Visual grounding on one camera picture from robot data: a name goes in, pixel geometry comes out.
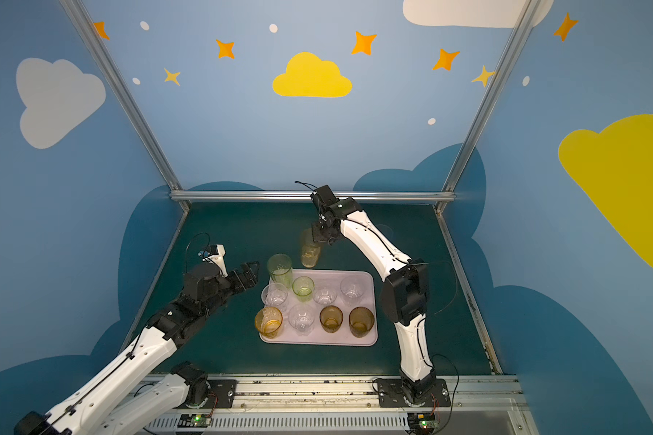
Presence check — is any tall amber tumbler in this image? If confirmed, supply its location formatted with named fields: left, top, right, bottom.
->
left=300, top=228, right=322, bottom=268

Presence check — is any clear faceted glass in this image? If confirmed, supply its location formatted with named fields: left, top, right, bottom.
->
left=288, top=304, right=317, bottom=335
left=312, top=284, right=338, bottom=306
left=340, top=275, right=365, bottom=306
left=261, top=283, right=288, bottom=310

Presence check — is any tall green tumbler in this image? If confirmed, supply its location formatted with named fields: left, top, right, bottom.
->
left=267, top=254, right=293, bottom=289

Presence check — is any short yellow amber glass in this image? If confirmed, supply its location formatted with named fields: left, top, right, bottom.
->
left=254, top=306, right=283, bottom=339

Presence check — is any short green glass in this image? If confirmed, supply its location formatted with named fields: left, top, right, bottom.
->
left=292, top=277, right=315, bottom=303

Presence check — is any short brown textured cup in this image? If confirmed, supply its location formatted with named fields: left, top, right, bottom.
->
left=319, top=306, right=344, bottom=334

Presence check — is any dark brown textured tall cup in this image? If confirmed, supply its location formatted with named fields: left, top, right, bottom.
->
left=348, top=306, right=375, bottom=338

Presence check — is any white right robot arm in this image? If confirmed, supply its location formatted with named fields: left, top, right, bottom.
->
left=310, top=185, right=436, bottom=405

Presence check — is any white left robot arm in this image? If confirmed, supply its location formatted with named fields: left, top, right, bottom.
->
left=14, top=261, right=260, bottom=434

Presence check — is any pink plastic tray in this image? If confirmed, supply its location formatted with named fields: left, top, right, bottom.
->
left=259, top=269, right=378, bottom=347

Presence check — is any left green circuit board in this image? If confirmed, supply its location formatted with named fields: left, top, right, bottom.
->
left=177, top=414, right=212, bottom=429

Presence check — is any green circuit board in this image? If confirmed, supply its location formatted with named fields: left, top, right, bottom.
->
left=177, top=414, right=212, bottom=429
left=407, top=413, right=439, bottom=435

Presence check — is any right green circuit board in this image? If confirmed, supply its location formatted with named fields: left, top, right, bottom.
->
left=407, top=413, right=439, bottom=435

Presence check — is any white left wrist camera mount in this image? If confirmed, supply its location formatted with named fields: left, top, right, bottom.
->
left=201, top=245, right=228, bottom=277

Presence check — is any aluminium back frame rail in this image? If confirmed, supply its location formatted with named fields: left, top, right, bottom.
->
left=170, top=190, right=455, bottom=203

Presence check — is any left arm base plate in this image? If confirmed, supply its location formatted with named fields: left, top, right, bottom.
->
left=181, top=379, right=238, bottom=410

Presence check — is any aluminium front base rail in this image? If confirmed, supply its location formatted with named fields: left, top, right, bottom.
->
left=141, top=374, right=539, bottom=434

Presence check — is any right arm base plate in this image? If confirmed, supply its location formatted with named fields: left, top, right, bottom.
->
left=372, top=378, right=452, bottom=409

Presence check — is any aluminium right frame post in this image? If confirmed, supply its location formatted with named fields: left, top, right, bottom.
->
left=435, top=0, right=543, bottom=217

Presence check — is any aluminium frame post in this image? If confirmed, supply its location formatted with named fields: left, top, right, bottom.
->
left=435, top=0, right=543, bottom=217
left=59, top=0, right=182, bottom=193

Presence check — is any aluminium left frame post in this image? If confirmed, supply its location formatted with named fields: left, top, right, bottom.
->
left=59, top=0, right=182, bottom=193

